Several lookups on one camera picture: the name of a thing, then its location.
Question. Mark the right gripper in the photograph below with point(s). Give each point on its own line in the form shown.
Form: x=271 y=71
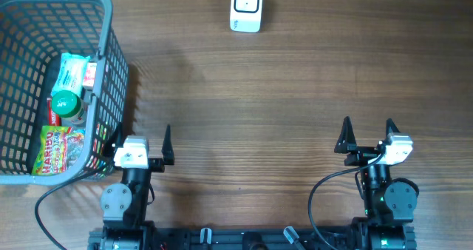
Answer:
x=346 y=143

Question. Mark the white barcode scanner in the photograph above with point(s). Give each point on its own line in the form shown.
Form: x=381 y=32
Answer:
x=245 y=16

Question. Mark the Haribo gummy bag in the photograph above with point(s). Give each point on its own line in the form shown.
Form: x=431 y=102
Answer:
x=61 y=147

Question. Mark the teal tissue packet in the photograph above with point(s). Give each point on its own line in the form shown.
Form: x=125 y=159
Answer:
x=71 y=74

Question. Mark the green lid jar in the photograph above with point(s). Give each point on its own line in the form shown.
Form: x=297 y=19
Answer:
x=70 y=107

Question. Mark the grey plastic shopping basket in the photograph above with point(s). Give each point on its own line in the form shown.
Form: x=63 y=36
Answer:
x=34 y=35

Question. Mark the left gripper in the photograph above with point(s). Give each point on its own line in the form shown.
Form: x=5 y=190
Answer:
x=157 y=164

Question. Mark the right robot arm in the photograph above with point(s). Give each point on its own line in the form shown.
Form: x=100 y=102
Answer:
x=389 y=203

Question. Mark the red snack stick packet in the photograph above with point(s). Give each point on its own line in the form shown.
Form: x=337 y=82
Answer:
x=53 y=118

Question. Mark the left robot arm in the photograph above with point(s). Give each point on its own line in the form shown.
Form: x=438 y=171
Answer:
x=124 y=204

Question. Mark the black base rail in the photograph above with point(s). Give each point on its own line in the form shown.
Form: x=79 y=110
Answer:
x=339 y=237

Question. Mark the small red white candy pack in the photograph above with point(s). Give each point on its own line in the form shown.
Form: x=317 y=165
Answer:
x=89 y=76

